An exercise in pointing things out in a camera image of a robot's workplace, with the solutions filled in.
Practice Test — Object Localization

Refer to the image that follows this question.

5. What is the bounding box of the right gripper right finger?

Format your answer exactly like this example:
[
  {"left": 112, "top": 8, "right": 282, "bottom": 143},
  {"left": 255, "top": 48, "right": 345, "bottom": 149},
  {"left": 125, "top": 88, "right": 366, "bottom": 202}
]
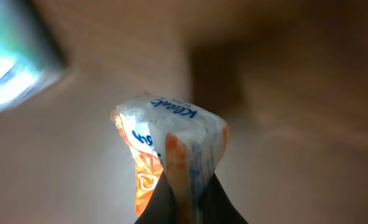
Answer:
[{"left": 201, "top": 174, "right": 248, "bottom": 224}]

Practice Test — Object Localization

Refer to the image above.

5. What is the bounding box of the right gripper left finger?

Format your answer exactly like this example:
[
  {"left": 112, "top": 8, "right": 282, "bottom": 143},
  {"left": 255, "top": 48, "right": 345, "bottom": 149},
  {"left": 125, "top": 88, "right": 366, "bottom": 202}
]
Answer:
[{"left": 135, "top": 172, "right": 175, "bottom": 224}]

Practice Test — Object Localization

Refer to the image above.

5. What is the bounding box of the small orange box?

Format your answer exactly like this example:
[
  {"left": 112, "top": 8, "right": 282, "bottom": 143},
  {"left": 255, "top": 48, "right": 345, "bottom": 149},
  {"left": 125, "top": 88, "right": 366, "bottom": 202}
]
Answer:
[{"left": 112, "top": 94, "right": 229, "bottom": 223}]

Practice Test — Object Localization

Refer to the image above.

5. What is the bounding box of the teal white candy packet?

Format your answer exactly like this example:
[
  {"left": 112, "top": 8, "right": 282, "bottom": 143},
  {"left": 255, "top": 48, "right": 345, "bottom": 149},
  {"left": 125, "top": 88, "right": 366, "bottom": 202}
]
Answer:
[{"left": 0, "top": 0, "right": 67, "bottom": 112}]

